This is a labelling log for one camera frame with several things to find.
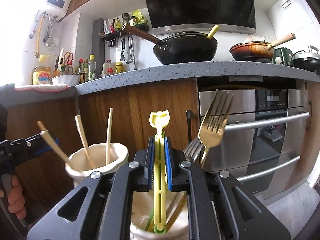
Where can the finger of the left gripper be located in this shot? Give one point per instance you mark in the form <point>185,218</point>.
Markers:
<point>35,136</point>
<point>37,146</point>

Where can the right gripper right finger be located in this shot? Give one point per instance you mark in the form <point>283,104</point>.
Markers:
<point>218,207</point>

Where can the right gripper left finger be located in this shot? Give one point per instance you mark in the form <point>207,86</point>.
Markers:
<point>100,206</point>

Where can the wooden chopstick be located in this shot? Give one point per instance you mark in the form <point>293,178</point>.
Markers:
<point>41,126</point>
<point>81,132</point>
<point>108,136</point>
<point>54,146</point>

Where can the yellow plastic utensil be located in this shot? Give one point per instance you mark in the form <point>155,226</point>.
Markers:
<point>150,223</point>
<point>159,120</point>

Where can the silver fork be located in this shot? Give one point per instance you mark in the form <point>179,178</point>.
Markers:
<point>193,150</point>

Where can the gold fork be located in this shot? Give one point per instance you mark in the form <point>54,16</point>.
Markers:
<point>213,125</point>

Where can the person's left hand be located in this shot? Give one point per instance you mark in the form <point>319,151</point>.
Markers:
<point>16,200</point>

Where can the white ceramic utensil holder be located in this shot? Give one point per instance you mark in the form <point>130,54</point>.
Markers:
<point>142,201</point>

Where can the white red trimmed cloth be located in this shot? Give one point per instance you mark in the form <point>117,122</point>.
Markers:
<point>43,88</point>

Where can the peanut butter jar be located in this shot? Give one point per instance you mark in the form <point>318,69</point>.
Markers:
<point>41,76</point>

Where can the white bowl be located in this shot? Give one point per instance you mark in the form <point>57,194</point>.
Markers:
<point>67,79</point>

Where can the stainless steel oven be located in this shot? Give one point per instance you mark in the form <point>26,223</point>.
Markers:
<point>263,137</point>

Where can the red cap sauce bottle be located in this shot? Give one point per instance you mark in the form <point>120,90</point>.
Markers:
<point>81,71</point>

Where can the white jug red cap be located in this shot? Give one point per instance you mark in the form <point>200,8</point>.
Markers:
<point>108,69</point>

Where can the yellow mustard jar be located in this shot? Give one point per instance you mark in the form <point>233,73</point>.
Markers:
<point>119,67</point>

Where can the hanging ladle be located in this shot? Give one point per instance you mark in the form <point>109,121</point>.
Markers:
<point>131,57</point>

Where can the brown frying pan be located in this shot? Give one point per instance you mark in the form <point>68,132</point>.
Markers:
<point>258,51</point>

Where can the green kettle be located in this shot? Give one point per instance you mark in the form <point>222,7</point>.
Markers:
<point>282,56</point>

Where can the black wok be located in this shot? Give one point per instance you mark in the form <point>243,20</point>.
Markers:
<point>183,47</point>

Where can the yellow spatula in wok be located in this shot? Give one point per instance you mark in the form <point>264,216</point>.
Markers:
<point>213,31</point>

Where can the black range hood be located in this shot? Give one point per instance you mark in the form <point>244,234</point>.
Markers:
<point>168,16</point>

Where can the red handled scissors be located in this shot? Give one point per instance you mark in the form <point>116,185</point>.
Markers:
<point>68,58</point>

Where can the black cabinet door handle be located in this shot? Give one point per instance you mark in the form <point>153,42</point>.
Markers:
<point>188,117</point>

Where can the right cabinet door handle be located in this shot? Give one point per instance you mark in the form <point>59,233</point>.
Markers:
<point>310,108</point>

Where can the black wall spice shelf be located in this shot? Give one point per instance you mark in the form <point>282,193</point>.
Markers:
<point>110,39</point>

